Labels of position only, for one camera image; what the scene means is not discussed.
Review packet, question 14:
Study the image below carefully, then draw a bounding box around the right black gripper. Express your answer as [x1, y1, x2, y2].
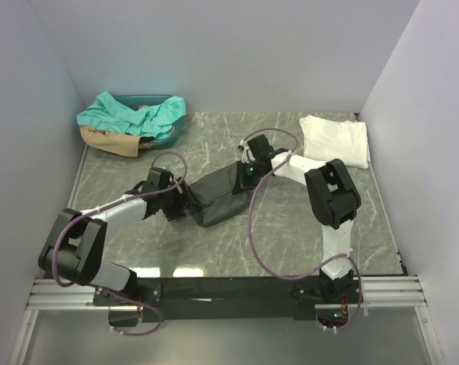
[234, 160, 267, 195]

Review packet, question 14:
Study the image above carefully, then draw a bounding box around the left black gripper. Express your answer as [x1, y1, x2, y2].
[158, 177, 201, 221]

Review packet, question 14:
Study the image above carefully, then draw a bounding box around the dark grey t shirt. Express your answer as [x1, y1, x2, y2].
[189, 161, 253, 227]

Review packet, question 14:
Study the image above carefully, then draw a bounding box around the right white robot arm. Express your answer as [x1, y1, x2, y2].
[236, 151, 362, 303]

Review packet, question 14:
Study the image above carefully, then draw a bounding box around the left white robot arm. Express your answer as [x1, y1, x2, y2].
[38, 181, 202, 306]

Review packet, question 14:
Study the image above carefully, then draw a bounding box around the tan t shirt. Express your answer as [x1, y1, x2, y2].
[80, 125, 154, 157]

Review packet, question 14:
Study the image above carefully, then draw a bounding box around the teal t shirt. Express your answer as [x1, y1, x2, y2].
[77, 91, 186, 139]

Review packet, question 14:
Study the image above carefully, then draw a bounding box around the folded white t shirt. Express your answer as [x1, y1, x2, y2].
[299, 115, 371, 169]

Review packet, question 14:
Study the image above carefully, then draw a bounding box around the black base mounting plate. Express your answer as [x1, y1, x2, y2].
[91, 275, 365, 323]

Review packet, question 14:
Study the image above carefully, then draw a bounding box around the teal plastic basket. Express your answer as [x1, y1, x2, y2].
[113, 94, 186, 150]

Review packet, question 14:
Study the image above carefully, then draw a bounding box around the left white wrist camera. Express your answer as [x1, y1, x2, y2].
[141, 167, 174, 194]

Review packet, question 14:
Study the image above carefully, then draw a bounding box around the aluminium rail frame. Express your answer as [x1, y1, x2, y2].
[8, 276, 446, 364]

